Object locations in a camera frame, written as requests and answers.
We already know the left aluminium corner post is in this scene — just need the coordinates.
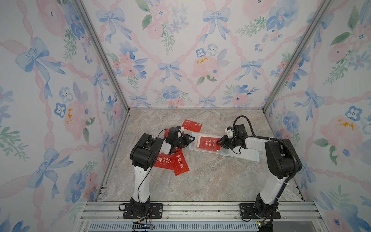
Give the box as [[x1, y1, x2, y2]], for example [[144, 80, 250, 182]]
[[71, 0, 129, 113]]

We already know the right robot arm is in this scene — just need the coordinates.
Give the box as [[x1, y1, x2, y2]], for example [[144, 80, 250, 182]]
[[215, 115, 302, 219]]

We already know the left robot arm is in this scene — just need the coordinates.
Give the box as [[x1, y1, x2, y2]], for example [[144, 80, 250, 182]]
[[125, 126, 196, 218]]

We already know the aluminium corner post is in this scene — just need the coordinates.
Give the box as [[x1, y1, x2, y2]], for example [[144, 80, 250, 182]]
[[71, 0, 129, 113], [262, 0, 333, 113]]

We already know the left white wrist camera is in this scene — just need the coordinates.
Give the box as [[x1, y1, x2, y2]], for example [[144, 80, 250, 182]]
[[176, 126, 184, 134]]

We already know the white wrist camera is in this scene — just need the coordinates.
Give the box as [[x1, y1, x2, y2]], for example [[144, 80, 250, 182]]
[[176, 126, 184, 134], [225, 126, 234, 138]]

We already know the right aluminium corner post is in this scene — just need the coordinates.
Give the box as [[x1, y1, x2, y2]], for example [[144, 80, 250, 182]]
[[262, 0, 333, 113]]

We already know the red card 100 percent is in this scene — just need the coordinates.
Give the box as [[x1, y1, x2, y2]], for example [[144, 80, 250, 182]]
[[174, 150, 189, 176]]

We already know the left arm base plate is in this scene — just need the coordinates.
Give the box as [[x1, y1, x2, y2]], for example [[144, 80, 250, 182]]
[[119, 203, 163, 219]]

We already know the red card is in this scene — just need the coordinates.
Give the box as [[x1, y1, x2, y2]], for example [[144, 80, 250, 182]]
[[182, 119, 203, 132], [197, 135, 221, 152], [164, 129, 169, 138], [154, 154, 176, 170]]

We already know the aluminium front rail frame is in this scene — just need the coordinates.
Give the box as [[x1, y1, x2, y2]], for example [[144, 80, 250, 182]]
[[75, 202, 329, 232]]

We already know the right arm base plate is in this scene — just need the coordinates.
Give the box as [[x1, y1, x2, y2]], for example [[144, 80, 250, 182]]
[[239, 203, 281, 220]]

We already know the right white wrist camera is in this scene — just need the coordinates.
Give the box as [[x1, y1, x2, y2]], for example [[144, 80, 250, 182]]
[[225, 126, 234, 138]]

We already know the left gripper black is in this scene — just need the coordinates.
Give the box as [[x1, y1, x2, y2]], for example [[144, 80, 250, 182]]
[[174, 134, 195, 149]]

